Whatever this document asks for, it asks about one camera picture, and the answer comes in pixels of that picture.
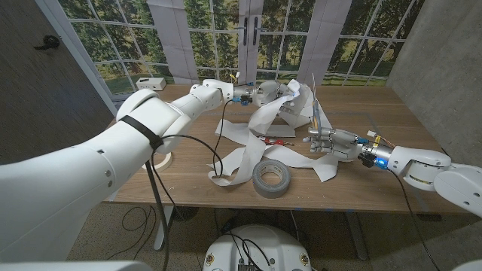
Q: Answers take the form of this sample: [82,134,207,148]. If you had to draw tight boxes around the black round floor object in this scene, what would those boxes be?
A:
[173,206,200,222]

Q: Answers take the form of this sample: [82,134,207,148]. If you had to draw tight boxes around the printed window forest backdrop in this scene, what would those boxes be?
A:
[35,0,426,108]

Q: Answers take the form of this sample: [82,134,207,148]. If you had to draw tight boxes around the thin black floor cables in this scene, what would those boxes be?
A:
[107,205,157,260]

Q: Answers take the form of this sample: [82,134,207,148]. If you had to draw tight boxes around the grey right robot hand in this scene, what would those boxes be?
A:
[302,126,393,169]

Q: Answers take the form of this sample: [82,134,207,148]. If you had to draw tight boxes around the scissors with beige grey handles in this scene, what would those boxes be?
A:
[309,73,323,132]

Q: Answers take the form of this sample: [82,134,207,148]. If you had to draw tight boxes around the white robot torso edge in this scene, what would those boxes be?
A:
[0,260,154,271]

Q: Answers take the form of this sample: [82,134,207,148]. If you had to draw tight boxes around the black torso cable bundle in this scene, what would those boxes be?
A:
[221,231,273,271]

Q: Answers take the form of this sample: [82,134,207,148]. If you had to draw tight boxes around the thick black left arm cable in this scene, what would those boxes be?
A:
[145,160,171,271]

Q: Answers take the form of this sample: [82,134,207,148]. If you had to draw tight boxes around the white power box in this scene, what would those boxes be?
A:
[135,77,168,92]

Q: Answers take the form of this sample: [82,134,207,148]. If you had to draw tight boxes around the thin black left wrist wire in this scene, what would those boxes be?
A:
[150,98,236,271]

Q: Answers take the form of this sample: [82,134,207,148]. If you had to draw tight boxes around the long white receipt paper strip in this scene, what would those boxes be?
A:
[206,78,340,187]

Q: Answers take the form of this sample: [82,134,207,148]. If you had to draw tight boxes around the white table leg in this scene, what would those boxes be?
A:
[153,205,175,251]

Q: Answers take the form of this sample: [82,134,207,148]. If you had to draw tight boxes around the thin black right wrist wire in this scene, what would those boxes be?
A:
[389,169,441,271]

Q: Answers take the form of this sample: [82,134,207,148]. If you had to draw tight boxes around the thin black wrist wire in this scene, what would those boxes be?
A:
[389,169,441,271]
[150,98,236,271]

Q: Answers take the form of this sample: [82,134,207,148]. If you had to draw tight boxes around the grey table leg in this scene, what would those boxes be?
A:
[345,210,369,261]

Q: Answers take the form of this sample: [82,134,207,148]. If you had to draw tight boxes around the white robot torso base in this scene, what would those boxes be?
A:
[203,224,312,271]

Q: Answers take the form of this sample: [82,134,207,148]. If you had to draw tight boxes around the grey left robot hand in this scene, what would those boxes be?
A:
[233,80,294,107]

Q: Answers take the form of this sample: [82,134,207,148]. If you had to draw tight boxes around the beige masking tape roll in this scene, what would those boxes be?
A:
[145,151,174,172]

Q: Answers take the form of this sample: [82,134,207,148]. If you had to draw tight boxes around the grey duct tape roll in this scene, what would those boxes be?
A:
[252,158,292,199]

